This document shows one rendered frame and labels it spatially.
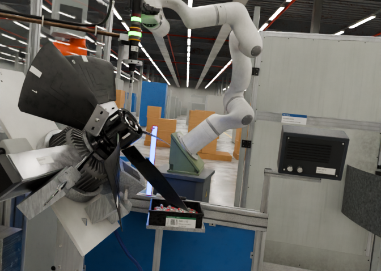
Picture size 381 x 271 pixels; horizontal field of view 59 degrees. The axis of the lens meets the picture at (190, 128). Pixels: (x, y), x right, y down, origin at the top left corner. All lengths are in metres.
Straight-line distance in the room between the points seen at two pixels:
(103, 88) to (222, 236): 0.85
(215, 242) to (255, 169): 1.45
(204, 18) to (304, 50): 1.62
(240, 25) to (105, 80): 0.67
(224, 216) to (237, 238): 0.12
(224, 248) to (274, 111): 1.59
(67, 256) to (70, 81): 0.56
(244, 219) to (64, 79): 0.97
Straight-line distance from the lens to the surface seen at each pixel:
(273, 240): 3.13
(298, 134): 1.45
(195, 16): 1.50
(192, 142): 1.85
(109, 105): 1.21
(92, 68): 1.30
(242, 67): 1.71
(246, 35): 1.59
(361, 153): 3.07
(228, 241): 1.61
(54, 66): 1.01
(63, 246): 1.21
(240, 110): 1.78
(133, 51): 1.22
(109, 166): 0.83
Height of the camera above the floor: 1.29
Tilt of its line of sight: 3 degrees down
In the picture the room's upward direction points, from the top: 5 degrees clockwise
